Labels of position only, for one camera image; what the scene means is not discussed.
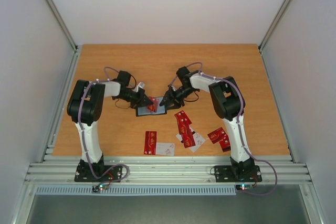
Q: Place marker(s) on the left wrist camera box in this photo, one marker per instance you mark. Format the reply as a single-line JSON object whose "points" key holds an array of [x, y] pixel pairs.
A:
{"points": [[139, 86]]}

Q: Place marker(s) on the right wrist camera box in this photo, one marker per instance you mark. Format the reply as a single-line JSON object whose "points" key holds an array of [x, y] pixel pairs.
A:
{"points": [[173, 85]]}

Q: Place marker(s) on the red striped card far right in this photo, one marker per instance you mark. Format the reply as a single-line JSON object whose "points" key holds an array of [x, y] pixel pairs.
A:
{"points": [[226, 149]]}

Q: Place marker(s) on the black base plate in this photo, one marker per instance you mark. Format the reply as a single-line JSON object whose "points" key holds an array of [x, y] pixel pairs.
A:
{"points": [[224, 174], [83, 173]]}

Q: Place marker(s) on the white card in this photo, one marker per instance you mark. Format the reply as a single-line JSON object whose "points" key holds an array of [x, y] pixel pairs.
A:
{"points": [[199, 140], [166, 149]]}

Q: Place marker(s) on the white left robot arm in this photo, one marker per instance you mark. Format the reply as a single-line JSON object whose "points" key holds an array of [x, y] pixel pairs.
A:
{"points": [[85, 107]]}

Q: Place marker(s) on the small circuit board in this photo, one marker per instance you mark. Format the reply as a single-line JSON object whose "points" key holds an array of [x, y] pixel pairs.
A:
{"points": [[245, 187], [99, 188]]}

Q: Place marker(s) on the left aluminium frame post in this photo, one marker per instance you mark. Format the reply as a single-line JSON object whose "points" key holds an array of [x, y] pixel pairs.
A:
{"points": [[53, 8]]}

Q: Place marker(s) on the right small circuit board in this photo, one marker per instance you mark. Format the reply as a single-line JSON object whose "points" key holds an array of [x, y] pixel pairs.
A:
{"points": [[245, 187]]}

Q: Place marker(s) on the left small circuit board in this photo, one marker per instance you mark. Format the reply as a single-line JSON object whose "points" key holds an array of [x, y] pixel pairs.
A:
{"points": [[99, 188]]}

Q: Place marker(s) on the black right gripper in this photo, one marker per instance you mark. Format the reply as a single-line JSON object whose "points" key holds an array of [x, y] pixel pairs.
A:
{"points": [[172, 97]]}

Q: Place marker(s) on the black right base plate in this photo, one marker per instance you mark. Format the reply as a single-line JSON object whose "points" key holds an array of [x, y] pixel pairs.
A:
{"points": [[224, 174]]}

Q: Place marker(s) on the red vip card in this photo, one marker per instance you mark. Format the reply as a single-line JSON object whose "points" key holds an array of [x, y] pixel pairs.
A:
{"points": [[155, 104], [149, 149], [188, 139], [218, 135], [224, 141]]}

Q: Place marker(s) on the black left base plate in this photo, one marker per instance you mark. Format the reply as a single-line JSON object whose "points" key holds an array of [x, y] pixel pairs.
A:
{"points": [[83, 173]]}

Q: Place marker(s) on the red card under left pile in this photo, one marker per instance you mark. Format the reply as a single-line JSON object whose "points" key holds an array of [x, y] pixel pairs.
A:
{"points": [[151, 137]]}

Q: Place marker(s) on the white card right centre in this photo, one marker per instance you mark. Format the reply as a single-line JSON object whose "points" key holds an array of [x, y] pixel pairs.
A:
{"points": [[199, 140]]}

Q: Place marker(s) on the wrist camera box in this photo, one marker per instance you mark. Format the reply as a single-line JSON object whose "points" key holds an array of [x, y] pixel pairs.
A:
{"points": [[139, 86], [173, 85]]}

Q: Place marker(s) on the grey slotted cable duct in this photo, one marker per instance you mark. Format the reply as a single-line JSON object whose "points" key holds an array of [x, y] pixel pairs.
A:
{"points": [[137, 190]]}

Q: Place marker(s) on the right aluminium frame post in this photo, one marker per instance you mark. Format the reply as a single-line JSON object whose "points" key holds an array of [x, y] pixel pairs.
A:
{"points": [[276, 20]]}

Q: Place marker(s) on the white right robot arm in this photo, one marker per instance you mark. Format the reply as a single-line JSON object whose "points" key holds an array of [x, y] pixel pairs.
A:
{"points": [[228, 104]]}

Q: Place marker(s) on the black leather card holder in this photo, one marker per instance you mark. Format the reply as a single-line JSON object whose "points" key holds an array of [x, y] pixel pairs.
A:
{"points": [[143, 111]]}

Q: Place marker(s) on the aluminium frame post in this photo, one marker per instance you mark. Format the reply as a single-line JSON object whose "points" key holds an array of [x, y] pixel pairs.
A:
{"points": [[276, 20], [53, 8]]}

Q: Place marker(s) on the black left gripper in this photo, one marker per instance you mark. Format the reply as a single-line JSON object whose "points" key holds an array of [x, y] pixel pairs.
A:
{"points": [[142, 99]]}

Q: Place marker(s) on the red card upper centre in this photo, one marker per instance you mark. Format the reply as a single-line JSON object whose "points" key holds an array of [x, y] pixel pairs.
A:
{"points": [[181, 115]]}

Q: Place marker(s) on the aluminium rail base front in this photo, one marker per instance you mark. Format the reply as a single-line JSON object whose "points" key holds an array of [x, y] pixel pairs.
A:
{"points": [[170, 170]]}

